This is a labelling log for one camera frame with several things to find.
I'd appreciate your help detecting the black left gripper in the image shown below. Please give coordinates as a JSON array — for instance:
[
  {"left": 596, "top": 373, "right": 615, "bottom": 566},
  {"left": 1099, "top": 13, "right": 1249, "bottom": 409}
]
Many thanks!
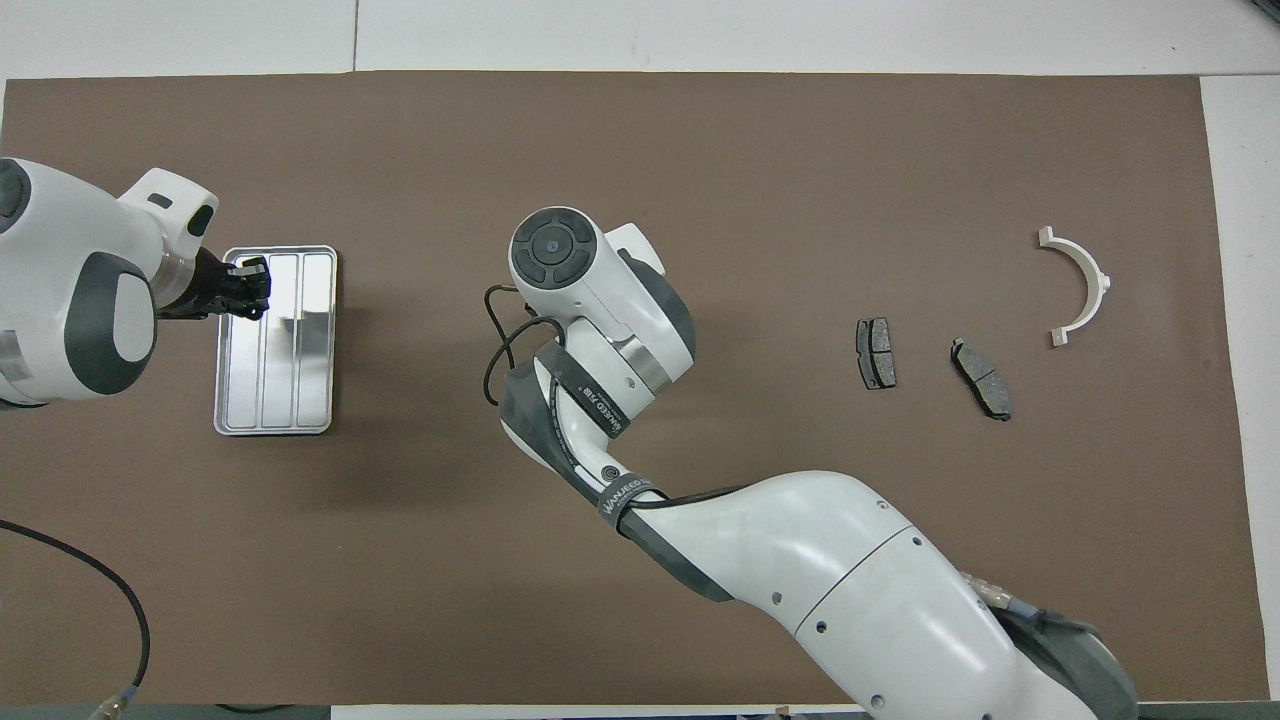
[{"left": 160, "top": 248, "right": 272, "bottom": 322}]

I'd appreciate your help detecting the silver metal tray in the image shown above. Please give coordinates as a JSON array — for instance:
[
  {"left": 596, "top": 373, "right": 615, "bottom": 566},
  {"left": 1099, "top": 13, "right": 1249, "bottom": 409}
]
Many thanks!
[{"left": 213, "top": 245, "right": 339, "bottom": 437}]

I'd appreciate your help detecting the brown table mat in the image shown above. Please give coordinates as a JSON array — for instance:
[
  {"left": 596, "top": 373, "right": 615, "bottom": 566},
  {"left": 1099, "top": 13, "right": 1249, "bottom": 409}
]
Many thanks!
[{"left": 0, "top": 70, "right": 1271, "bottom": 706}]

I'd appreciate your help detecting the rectangular dark grey brake pad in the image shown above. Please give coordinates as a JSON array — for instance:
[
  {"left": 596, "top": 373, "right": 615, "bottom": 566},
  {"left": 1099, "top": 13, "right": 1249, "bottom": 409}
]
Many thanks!
[{"left": 855, "top": 317, "right": 898, "bottom": 391}]

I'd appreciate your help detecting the elongated dark grey brake pad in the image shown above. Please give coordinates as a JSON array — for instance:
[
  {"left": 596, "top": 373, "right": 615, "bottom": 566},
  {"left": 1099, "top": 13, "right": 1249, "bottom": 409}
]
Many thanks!
[{"left": 950, "top": 338, "right": 1013, "bottom": 422}]

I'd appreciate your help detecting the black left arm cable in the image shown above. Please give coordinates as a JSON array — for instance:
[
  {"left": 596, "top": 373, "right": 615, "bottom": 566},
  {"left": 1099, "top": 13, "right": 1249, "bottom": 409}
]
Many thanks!
[{"left": 0, "top": 518, "right": 152, "bottom": 720}]

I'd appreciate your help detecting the white half-ring clamp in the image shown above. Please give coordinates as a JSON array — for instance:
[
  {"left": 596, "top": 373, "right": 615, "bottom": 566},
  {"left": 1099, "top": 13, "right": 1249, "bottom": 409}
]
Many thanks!
[{"left": 1038, "top": 226, "right": 1112, "bottom": 348}]

